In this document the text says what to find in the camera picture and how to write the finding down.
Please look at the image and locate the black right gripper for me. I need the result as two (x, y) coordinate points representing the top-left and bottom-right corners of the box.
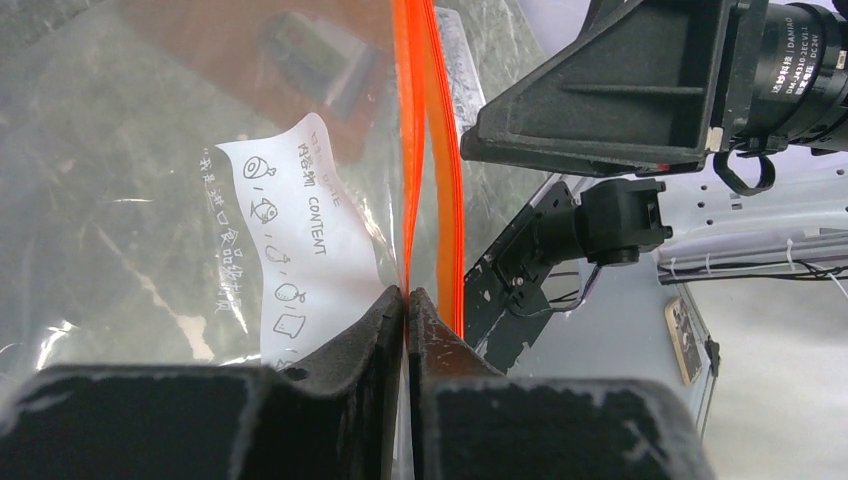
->
(460, 1), (847, 178)

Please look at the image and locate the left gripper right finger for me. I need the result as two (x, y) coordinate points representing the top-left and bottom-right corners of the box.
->
(408, 288), (715, 479)

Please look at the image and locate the clear zip top bag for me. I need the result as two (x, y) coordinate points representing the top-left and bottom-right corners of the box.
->
(0, 0), (558, 480)

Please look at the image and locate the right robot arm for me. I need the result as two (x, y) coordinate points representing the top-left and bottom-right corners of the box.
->
(461, 1), (847, 282)

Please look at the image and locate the orange wooden shelf rack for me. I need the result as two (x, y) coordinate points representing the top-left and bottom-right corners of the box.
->
(118, 1), (399, 163)

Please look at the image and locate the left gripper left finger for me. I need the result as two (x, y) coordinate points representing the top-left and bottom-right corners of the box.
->
(1, 287), (405, 479)

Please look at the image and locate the white paper card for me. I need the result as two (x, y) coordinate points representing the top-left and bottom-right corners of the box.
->
(434, 7), (486, 137)

